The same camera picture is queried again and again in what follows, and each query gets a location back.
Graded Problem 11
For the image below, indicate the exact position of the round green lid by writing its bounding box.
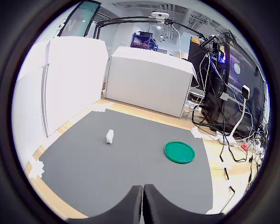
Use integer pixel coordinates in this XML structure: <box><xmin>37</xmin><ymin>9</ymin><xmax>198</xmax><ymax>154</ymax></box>
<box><xmin>164</xmin><ymin>140</ymin><xmax>196</xmax><ymax>164</ymax></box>

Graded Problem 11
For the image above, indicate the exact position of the white gooseneck camera stand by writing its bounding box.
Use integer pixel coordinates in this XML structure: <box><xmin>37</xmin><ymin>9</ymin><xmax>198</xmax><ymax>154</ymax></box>
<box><xmin>228</xmin><ymin>100</ymin><xmax>248</xmax><ymax>143</ymax></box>

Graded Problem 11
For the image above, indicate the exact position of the small white plastic terminal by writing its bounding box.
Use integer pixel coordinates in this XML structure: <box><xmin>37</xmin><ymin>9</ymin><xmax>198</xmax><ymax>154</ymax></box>
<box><xmin>106</xmin><ymin>129</ymin><xmax>114</xmax><ymax>145</ymax></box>

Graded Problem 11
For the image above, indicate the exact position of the blue shelf rack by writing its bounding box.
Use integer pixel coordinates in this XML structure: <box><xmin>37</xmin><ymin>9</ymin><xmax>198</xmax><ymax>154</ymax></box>
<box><xmin>132</xmin><ymin>31</ymin><xmax>158</xmax><ymax>52</ymax></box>

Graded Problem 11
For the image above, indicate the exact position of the black computer case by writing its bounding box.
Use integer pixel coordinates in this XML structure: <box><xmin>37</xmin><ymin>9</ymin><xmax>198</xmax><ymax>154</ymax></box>
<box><xmin>202</xmin><ymin>35</ymin><xmax>230</xmax><ymax>126</ymax></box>

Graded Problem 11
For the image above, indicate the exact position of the black camera cable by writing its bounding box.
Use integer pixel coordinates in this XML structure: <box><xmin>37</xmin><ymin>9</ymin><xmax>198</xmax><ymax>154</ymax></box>
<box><xmin>220</xmin><ymin>154</ymin><xmax>236</xmax><ymax>214</ymax></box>

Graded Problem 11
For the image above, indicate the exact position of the white cardboard box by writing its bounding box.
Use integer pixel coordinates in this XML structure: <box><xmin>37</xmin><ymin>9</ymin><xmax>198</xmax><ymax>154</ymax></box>
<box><xmin>105</xmin><ymin>46</ymin><xmax>198</xmax><ymax>119</ymax></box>

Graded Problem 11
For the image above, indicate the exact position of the white webcam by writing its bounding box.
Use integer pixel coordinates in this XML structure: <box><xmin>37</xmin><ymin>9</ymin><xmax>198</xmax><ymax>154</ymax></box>
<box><xmin>151</xmin><ymin>11</ymin><xmax>170</xmax><ymax>24</ymax></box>

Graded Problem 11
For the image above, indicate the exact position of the dark grey mat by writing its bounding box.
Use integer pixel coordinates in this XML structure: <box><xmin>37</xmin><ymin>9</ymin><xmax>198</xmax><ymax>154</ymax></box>
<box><xmin>37</xmin><ymin>109</ymin><xmax>214</xmax><ymax>219</ymax></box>

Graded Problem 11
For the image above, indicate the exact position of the white power strip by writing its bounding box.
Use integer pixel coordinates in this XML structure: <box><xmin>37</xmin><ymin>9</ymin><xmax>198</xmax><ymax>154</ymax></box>
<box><xmin>216</xmin><ymin>130</ymin><xmax>263</xmax><ymax>154</ymax></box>

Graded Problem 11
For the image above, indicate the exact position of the small white camera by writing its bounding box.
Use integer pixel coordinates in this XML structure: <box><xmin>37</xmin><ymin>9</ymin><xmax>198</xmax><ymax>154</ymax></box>
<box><xmin>241</xmin><ymin>85</ymin><xmax>251</xmax><ymax>101</ymax></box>

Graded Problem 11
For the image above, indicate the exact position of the black computer monitor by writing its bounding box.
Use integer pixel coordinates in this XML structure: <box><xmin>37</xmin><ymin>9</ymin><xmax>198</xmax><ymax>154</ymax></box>
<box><xmin>224</xmin><ymin>44</ymin><xmax>270</xmax><ymax>140</ymax></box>
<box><xmin>189</xmin><ymin>36</ymin><xmax>210</xmax><ymax>89</ymax></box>

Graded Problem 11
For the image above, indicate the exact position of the white partition panel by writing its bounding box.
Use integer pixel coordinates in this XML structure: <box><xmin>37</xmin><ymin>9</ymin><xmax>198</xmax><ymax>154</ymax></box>
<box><xmin>13</xmin><ymin>39</ymin><xmax>49</xmax><ymax>164</ymax></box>
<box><xmin>45</xmin><ymin>36</ymin><xmax>109</xmax><ymax>138</ymax></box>

